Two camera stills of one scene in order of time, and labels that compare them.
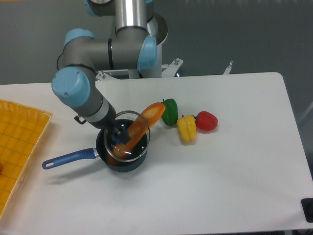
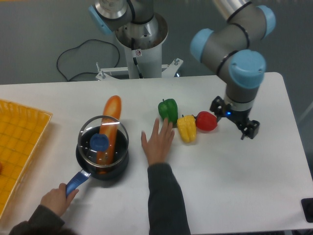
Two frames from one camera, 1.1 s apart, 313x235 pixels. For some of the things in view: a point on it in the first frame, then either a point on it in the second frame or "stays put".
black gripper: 109,121 -> 240,117
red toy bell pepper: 206,122 stays put
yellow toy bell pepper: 187,127 stays put
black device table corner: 307,204 stays put
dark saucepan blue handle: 122,157 -> 87,155
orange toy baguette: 146,118 -> 109,127
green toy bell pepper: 170,115 stays put
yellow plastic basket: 21,127 stays put
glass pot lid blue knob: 126,136 -> 103,141
